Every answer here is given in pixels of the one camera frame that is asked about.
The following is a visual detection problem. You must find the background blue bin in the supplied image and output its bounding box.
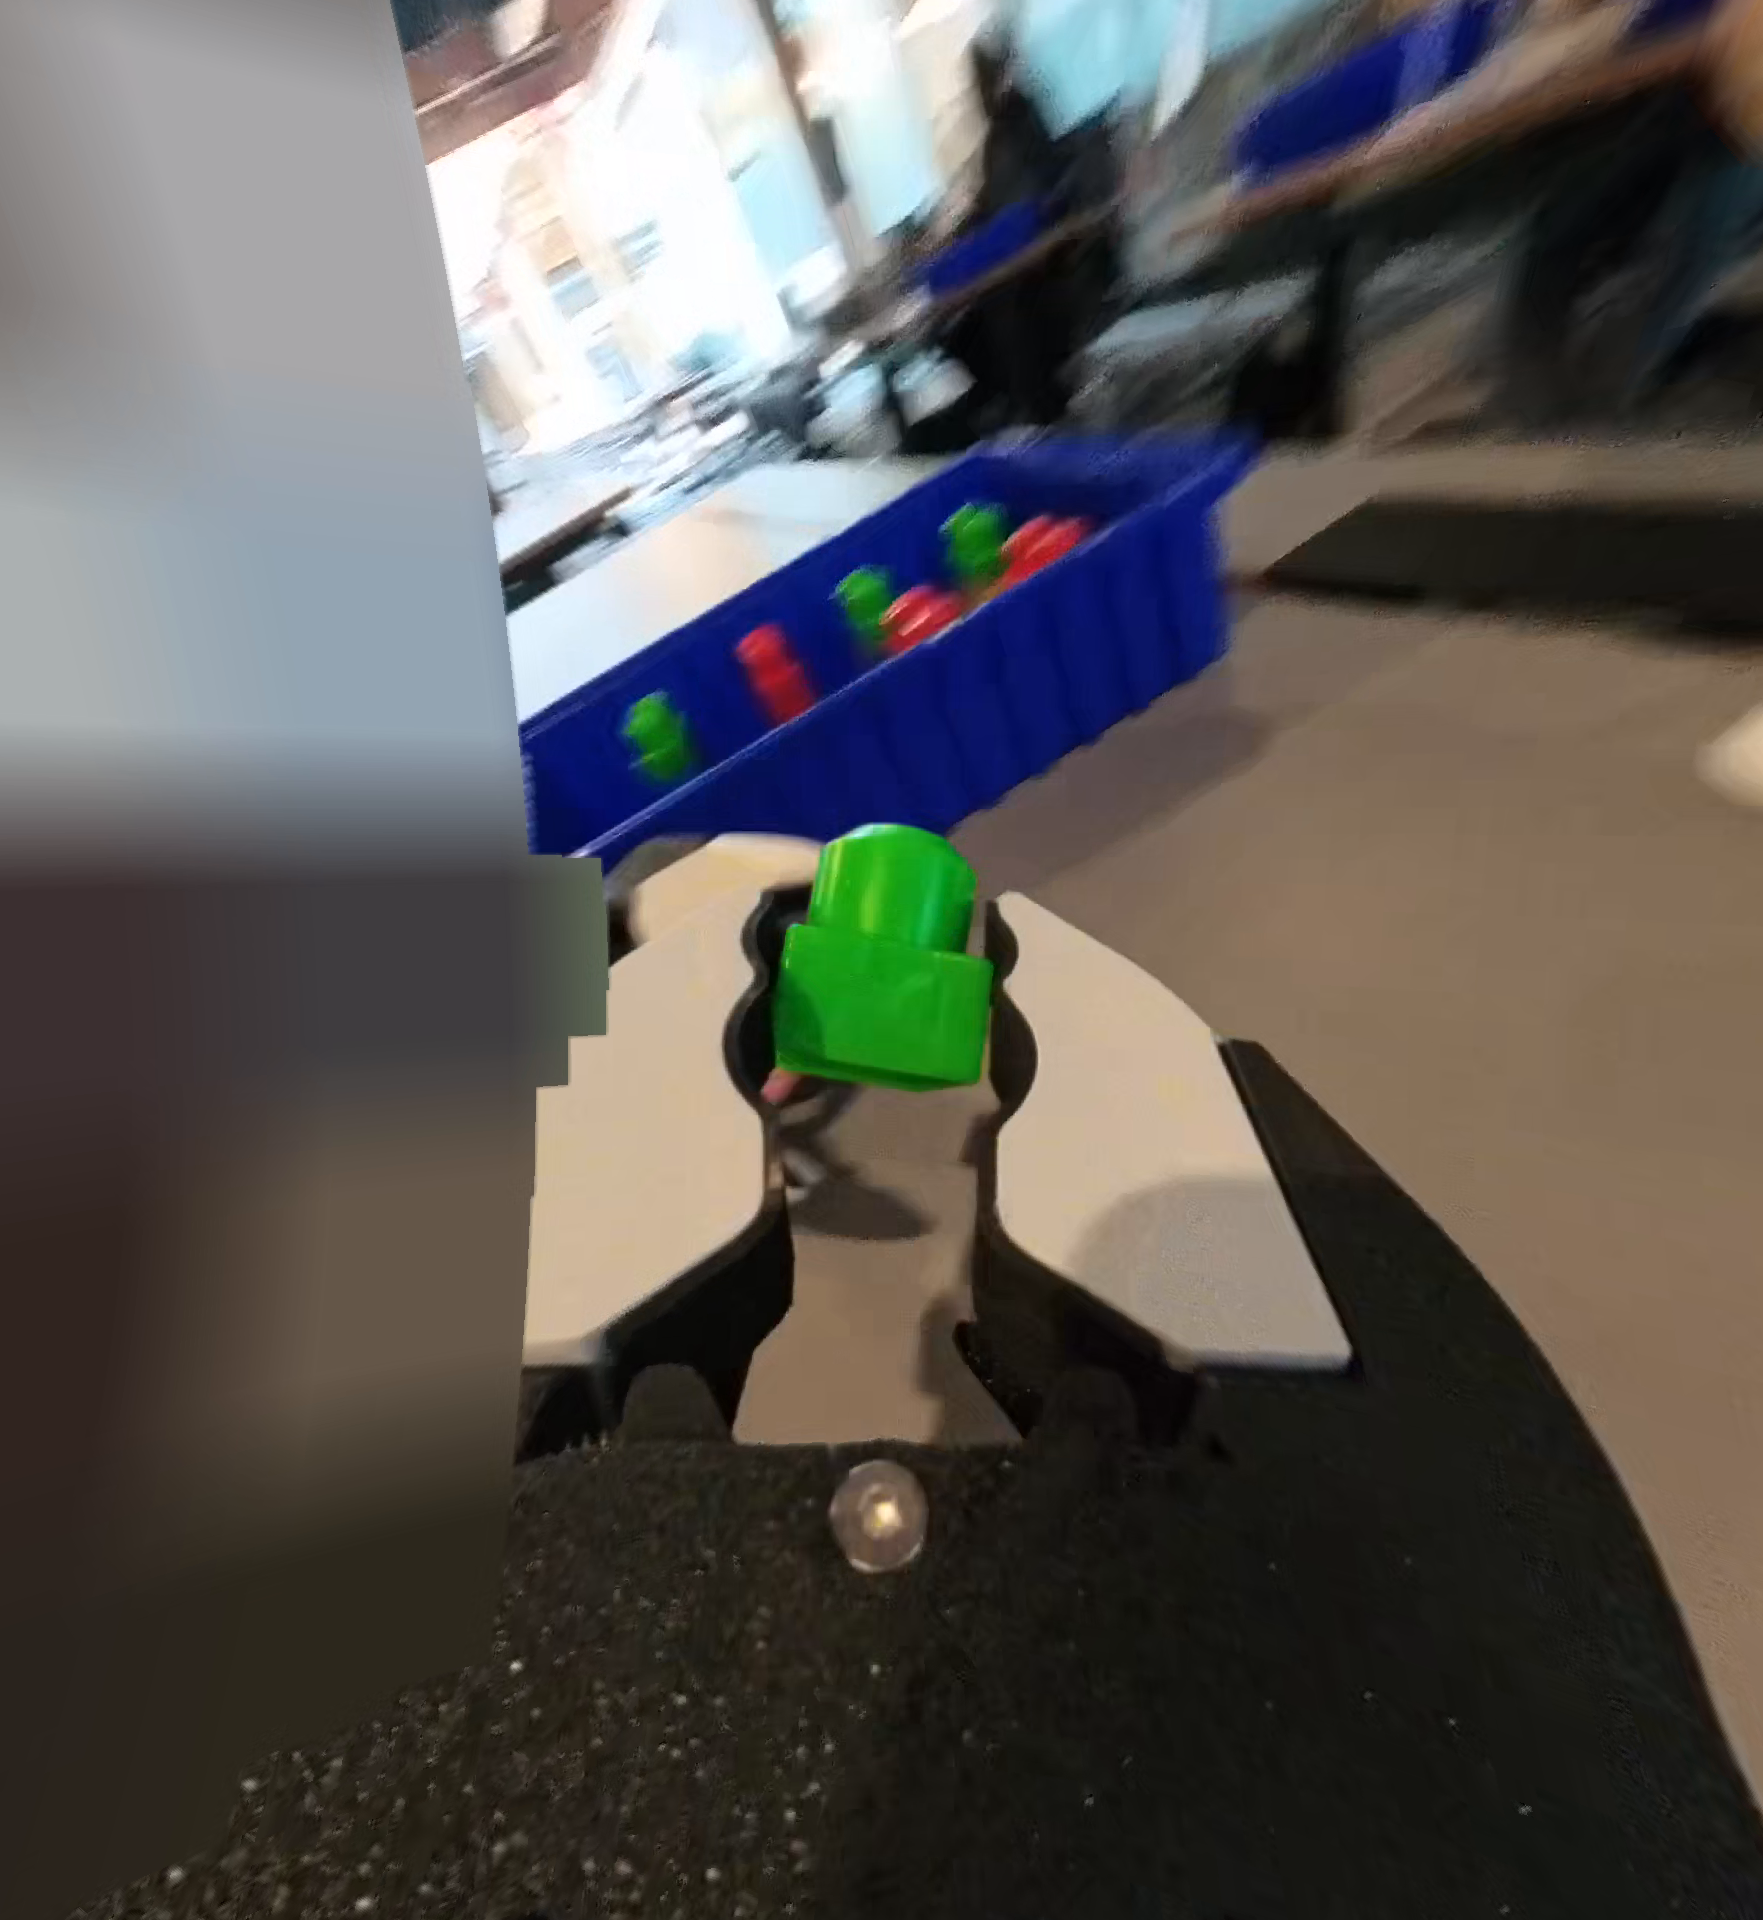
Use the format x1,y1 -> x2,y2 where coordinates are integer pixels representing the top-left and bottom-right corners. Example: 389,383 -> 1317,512
912,202 -> 1064,298
1225,29 -> 1519,173

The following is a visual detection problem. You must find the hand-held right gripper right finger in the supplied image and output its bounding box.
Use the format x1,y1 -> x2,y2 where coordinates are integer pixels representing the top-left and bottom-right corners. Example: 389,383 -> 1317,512
970,888 -> 1357,1375

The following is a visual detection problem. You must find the small green mega block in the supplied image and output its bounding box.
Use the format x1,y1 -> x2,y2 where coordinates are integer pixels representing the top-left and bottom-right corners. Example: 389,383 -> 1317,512
767,823 -> 998,1093

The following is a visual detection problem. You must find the brown background table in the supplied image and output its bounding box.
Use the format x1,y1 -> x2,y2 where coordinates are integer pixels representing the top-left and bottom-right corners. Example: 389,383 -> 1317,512
1166,31 -> 1763,434

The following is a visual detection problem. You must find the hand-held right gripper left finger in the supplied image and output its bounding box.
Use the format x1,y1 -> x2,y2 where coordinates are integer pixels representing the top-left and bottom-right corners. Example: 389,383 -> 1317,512
522,888 -> 800,1375

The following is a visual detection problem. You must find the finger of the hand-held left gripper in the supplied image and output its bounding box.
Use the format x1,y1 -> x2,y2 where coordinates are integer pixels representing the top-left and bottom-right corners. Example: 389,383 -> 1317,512
625,834 -> 822,949

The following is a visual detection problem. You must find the blue plastic bin with blocks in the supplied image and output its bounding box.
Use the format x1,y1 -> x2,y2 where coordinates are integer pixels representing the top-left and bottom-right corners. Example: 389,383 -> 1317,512
517,426 -> 1262,860

